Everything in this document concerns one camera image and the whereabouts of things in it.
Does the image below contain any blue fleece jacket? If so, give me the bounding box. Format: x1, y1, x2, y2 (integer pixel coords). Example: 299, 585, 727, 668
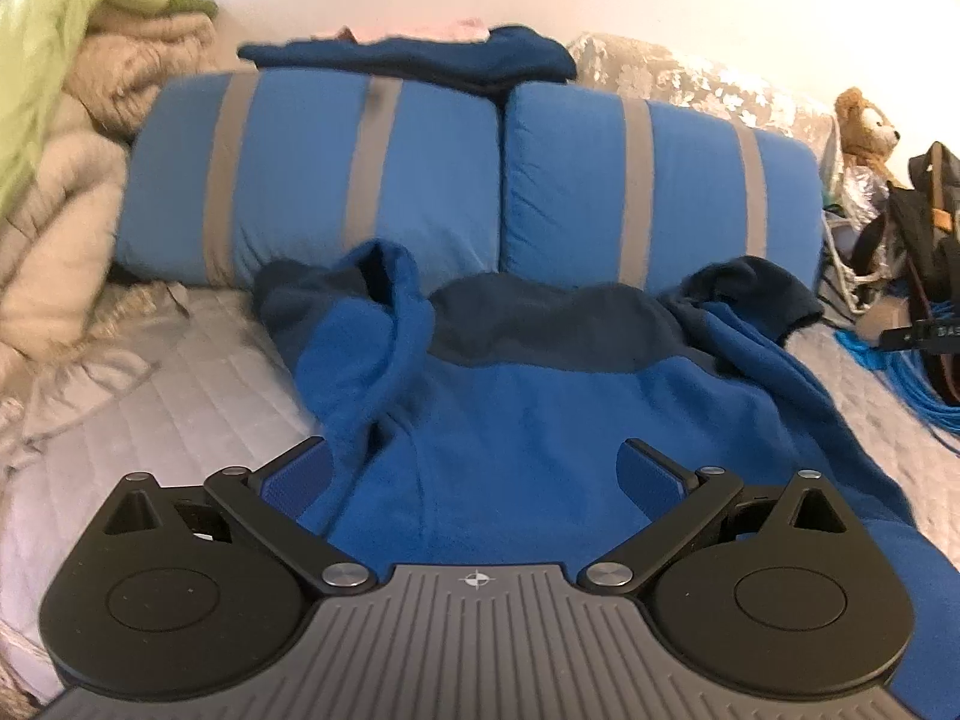
252, 241, 958, 718

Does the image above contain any grey quilted bedspread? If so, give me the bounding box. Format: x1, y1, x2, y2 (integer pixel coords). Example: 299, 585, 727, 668
2, 289, 958, 702

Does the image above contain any beige quilted comforter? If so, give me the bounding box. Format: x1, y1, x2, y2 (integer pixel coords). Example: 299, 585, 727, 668
2, 5, 217, 382

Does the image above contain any right blue striped pillow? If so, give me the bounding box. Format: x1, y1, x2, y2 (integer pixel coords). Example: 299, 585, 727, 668
501, 83, 822, 293

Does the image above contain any blue striped pillow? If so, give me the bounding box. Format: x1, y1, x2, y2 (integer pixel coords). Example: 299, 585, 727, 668
501, 83, 822, 293
114, 68, 501, 289

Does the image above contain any left blue striped pillow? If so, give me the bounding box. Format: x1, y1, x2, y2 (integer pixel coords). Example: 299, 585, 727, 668
114, 68, 501, 289

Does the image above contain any brown teddy bear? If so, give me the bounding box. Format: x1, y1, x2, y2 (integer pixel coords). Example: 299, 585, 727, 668
835, 86, 900, 182

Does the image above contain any floral beige cover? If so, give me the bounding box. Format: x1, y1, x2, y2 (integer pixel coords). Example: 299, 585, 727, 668
568, 32, 843, 195

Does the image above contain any folded navy garment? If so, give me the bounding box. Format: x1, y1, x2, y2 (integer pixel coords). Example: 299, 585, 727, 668
238, 25, 578, 98

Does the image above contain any light green blanket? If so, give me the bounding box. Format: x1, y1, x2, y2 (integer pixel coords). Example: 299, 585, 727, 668
2, 0, 218, 215

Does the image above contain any blue cable bundle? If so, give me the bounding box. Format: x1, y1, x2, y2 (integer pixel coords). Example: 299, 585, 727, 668
835, 291, 960, 458

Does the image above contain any black bag with straps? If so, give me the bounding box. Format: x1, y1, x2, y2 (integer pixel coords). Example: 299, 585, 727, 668
854, 142, 958, 406

